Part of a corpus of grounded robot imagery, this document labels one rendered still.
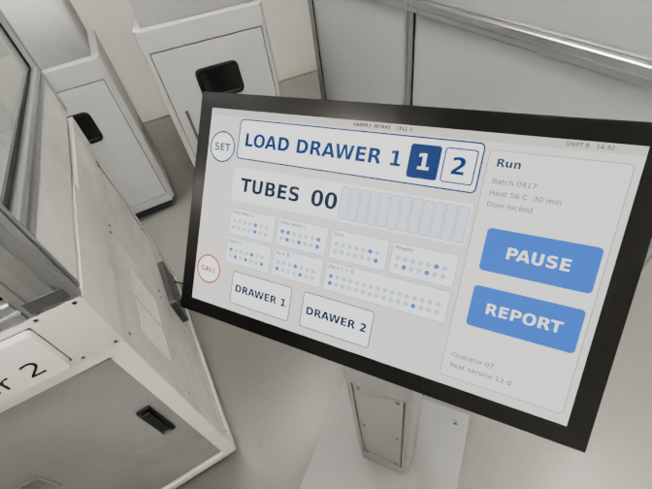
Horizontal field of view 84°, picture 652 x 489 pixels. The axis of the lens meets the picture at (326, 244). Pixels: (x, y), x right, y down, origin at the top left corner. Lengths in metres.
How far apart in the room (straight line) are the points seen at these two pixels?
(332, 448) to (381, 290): 1.03
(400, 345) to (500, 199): 0.19
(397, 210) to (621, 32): 0.74
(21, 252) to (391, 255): 0.52
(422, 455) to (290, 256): 1.04
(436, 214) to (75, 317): 0.62
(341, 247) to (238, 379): 1.24
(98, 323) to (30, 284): 0.14
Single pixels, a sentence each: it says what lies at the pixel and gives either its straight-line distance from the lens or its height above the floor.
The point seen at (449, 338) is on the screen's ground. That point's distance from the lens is 0.43.
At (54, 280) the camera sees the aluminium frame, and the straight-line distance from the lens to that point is 0.71.
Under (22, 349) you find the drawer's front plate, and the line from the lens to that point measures 0.79.
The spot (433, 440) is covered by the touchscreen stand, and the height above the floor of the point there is 0.04.
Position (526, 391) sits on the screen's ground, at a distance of 0.44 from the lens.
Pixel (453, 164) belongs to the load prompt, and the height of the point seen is 1.16.
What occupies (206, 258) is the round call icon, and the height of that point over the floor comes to 1.03.
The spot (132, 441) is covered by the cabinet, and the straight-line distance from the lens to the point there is 1.17.
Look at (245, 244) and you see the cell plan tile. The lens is 0.50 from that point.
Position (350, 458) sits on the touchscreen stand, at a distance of 1.39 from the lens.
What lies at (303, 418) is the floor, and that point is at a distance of 1.49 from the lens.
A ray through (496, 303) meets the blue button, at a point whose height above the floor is 1.06.
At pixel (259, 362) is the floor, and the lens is 1.62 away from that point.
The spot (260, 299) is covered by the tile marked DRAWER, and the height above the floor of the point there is 1.00.
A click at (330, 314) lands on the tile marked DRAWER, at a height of 1.01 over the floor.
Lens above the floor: 1.38
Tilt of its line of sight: 45 degrees down
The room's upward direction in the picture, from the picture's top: 11 degrees counter-clockwise
